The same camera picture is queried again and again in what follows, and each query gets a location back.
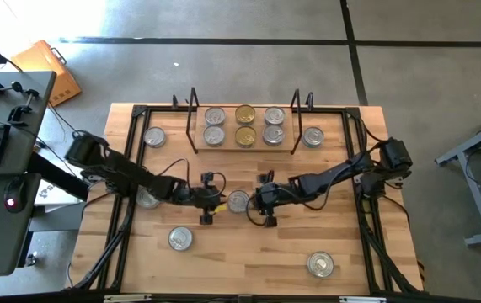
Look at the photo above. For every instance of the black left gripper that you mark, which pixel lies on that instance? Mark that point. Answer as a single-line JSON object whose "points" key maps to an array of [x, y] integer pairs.
{"points": [[200, 198]]}

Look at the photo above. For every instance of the white printed box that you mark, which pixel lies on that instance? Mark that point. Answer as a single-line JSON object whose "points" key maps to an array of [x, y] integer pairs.
{"points": [[48, 193]]}

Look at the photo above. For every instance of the green label can silver lid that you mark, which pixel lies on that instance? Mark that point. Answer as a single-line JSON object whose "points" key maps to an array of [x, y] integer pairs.
{"points": [[154, 136], [180, 238]]}

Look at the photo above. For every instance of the black aluminium table frame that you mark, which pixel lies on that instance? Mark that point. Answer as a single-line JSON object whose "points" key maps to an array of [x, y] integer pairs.
{"points": [[160, 110]]}

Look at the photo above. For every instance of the green label can gold lid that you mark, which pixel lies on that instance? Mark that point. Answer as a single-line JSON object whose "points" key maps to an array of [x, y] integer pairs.
{"points": [[245, 136], [245, 114]]}

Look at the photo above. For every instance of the small grey caster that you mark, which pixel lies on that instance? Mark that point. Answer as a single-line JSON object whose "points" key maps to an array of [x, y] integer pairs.
{"points": [[31, 258]]}

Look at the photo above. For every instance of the orange plastic case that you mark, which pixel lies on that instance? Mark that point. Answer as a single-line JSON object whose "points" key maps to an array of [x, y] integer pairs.
{"points": [[46, 71]]}

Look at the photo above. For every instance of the black computer mouse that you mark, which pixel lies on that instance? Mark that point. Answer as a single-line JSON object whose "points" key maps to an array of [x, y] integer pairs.
{"points": [[14, 194]]}

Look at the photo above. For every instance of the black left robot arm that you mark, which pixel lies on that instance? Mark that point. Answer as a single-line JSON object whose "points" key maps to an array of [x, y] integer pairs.
{"points": [[118, 168]]}

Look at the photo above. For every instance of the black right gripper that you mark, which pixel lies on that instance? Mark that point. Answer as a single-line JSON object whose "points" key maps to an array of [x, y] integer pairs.
{"points": [[276, 195]]}

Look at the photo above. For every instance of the black frame bracket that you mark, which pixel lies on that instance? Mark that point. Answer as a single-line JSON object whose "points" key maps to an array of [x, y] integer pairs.
{"points": [[309, 100], [174, 101]]}

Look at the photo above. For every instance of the wooden shelf black metal legs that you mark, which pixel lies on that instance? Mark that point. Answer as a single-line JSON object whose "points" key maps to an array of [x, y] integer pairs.
{"points": [[230, 130]]}

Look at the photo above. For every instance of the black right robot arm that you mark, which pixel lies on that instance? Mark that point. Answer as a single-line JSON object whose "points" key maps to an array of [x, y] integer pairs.
{"points": [[332, 177]]}

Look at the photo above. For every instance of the silver metal bracket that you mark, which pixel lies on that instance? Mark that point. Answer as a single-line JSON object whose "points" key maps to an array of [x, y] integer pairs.
{"points": [[363, 299], [127, 298]]}

